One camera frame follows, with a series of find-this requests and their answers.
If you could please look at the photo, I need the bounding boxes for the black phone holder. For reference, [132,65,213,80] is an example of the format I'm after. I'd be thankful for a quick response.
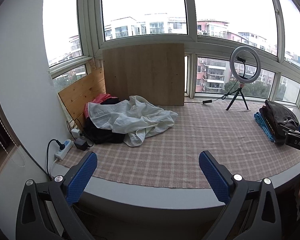
[237,56,248,80]

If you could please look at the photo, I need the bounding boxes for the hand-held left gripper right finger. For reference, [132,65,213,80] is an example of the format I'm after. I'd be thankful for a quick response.
[199,151,283,240]

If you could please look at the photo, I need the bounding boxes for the black tripod legs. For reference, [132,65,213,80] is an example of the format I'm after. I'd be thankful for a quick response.
[226,79,250,111]

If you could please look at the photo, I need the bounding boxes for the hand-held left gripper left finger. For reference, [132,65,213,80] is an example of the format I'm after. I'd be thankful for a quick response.
[16,151,98,240]

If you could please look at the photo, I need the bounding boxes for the white power strip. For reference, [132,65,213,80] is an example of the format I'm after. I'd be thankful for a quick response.
[54,139,74,161]

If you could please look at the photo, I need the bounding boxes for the dark brown folded garment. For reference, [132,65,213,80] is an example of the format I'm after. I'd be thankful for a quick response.
[259,106,288,145]

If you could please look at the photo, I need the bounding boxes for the pine wood panel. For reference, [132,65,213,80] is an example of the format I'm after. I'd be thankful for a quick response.
[58,66,107,128]

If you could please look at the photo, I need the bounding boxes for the white ring light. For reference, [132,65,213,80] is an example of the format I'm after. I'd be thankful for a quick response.
[229,47,262,78]

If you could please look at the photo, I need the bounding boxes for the pink checked cloth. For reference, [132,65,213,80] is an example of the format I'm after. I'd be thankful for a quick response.
[55,100,300,189]

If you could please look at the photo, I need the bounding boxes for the pink garment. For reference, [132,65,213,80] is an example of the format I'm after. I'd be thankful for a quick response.
[84,94,112,118]

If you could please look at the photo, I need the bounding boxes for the black ring light cable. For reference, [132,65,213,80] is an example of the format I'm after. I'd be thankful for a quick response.
[184,84,240,105]

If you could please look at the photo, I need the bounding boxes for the black plug cable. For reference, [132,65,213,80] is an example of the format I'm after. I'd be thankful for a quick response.
[46,139,65,180]

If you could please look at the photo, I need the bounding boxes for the white shirt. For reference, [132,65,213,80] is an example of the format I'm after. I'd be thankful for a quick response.
[87,95,178,147]

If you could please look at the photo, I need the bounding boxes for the white window frame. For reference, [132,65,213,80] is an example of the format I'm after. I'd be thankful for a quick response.
[42,0,300,110]

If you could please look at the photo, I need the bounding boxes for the light wooden board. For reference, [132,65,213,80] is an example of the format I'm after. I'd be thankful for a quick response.
[102,43,185,106]

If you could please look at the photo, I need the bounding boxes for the black power adapter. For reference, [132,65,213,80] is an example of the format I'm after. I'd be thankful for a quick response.
[74,137,89,151]

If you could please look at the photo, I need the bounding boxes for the blue folded garment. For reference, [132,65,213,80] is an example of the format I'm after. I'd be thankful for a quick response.
[254,112,275,142]

